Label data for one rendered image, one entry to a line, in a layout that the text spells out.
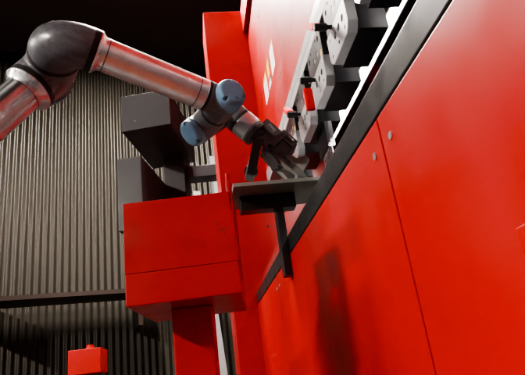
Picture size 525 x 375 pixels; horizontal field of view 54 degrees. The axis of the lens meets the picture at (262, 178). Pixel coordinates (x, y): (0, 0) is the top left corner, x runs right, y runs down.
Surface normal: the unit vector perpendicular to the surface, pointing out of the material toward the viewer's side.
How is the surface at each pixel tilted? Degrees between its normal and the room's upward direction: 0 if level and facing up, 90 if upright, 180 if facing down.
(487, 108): 90
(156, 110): 90
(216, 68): 90
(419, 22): 90
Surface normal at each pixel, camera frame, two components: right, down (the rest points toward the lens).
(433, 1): -0.99, 0.07
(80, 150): 0.33, -0.38
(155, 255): 0.00, -0.37
